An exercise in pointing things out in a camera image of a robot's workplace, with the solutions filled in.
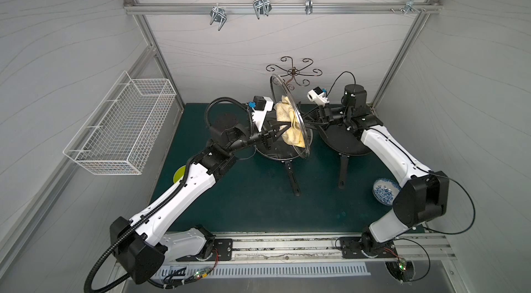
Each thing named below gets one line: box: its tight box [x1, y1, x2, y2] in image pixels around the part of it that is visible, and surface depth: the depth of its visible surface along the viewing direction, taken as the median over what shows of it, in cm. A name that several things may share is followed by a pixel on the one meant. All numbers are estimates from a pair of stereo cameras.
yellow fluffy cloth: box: [273, 95, 306, 148], surface depth 58 cm
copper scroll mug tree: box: [266, 56, 323, 91], surface depth 93 cm
